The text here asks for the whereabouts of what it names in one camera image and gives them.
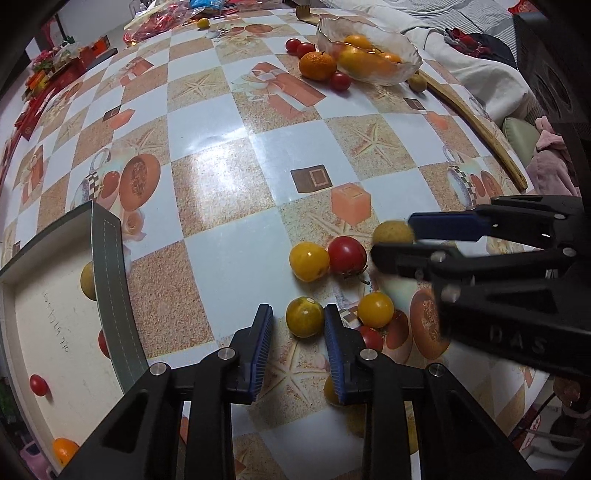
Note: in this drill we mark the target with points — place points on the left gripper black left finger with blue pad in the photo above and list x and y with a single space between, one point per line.
176 422

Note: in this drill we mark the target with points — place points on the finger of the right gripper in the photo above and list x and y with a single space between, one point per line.
468 225
420 261

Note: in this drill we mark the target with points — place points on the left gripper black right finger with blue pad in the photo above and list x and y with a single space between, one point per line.
457 439

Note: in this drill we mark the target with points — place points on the tan longan fruit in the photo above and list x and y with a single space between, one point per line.
393 231

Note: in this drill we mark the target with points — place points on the small red tomato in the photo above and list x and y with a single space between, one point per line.
372 338

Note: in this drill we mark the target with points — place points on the dark yellow tomato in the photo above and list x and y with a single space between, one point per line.
305 317

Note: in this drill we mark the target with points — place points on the wooden curved stick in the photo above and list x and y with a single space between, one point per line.
450 97

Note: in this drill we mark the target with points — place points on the small yellow tomato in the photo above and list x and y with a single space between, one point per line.
376 310

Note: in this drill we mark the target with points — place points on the orange mandarin in tray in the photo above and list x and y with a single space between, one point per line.
64 449

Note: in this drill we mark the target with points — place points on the red cherry tomato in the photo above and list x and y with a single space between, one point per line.
347 256

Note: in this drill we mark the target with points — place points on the red tomato at tray edge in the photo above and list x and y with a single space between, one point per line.
102 344

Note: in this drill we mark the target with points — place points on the pink plastic stool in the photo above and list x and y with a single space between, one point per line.
36 462

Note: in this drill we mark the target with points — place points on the red tomato in tray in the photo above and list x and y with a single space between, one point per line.
38 385

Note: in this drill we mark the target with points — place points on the yellow cherry tomato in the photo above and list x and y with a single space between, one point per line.
309 261

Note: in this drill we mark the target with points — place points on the white shallow tray box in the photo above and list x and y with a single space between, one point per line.
50 328

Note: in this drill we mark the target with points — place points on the longan beside bowl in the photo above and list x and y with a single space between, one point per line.
417 83

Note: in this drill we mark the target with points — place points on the longan in tray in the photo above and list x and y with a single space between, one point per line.
87 282

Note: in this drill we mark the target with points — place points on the red tomato near bowl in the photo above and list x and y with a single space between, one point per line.
340 82

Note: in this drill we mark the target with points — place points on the clear glass fruit bowl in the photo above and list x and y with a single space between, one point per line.
332 30

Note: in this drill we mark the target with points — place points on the oranges in glass bowl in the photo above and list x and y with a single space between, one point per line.
363 59

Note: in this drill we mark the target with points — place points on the orange mandarin by bowl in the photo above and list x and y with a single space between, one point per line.
317 66

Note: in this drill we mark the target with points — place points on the red tomato pair right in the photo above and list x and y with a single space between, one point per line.
304 48

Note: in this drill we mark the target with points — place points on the red tomato pair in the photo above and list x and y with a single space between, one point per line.
292 45
304 48

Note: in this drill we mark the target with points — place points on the red tomato pair left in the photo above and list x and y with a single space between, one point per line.
292 45

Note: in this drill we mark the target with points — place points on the small yellow fruit far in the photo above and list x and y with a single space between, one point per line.
203 23

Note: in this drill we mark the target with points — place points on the red snack bag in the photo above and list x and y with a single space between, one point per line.
159 17

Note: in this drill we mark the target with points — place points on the red gift box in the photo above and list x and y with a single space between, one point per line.
92 51

